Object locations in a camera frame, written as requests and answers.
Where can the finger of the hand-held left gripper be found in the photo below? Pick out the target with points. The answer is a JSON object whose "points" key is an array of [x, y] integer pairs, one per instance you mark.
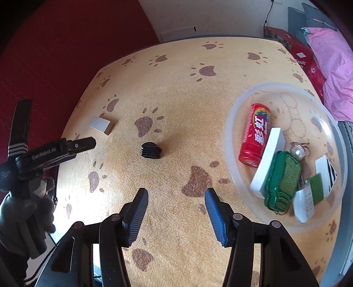
{"points": [[82, 144]]}

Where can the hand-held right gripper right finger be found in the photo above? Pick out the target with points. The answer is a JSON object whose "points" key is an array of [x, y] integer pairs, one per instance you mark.
{"points": [[216, 220]]}

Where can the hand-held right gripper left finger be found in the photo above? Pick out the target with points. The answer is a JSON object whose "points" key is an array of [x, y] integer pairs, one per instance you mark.
{"points": [[138, 218]]}

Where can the small white brown-sided box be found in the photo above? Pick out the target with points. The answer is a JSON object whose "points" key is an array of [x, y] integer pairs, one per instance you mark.
{"points": [[99, 123]]}

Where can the black ribbed cap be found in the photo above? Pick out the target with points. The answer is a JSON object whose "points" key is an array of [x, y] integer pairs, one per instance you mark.
{"points": [[150, 150]]}

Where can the green toy car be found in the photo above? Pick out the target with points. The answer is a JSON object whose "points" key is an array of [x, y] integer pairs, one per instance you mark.
{"points": [[282, 182]]}

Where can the white foam block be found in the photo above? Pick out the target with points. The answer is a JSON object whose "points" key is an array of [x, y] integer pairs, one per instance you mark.
{"points": [[271, 154]]}

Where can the striped white box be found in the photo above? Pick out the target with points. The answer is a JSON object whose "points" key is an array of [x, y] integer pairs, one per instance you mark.
{"points": [[324, 168]]}

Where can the clear plastic bowl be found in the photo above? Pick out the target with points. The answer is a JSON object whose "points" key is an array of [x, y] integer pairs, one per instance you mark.
{"points": [[322, 110]]}

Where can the person's left hand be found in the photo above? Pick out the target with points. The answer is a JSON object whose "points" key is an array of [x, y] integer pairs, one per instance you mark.
{"points": [[16, 220]]}

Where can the red candy tube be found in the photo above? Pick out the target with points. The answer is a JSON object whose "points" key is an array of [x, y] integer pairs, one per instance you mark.
{"points": [[255, 135]]}

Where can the yellow paw-print blanket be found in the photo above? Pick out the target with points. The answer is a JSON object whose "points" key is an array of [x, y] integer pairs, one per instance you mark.
{"points": [[179, 96]]}

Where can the grey upholstered furniture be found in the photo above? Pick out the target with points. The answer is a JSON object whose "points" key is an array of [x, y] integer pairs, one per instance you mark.
{"points": [[349, 154]]}

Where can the red plastic bag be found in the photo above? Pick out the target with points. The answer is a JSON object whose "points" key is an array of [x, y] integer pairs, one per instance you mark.
{"points": [[315, 74]]}

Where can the red cardboard box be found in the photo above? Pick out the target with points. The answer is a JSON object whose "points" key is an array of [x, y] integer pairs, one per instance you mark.
{"points": [[292, 45]]}

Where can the pink bedding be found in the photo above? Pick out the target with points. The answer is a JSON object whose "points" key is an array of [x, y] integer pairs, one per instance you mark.
{"points": [[336, 69]]}

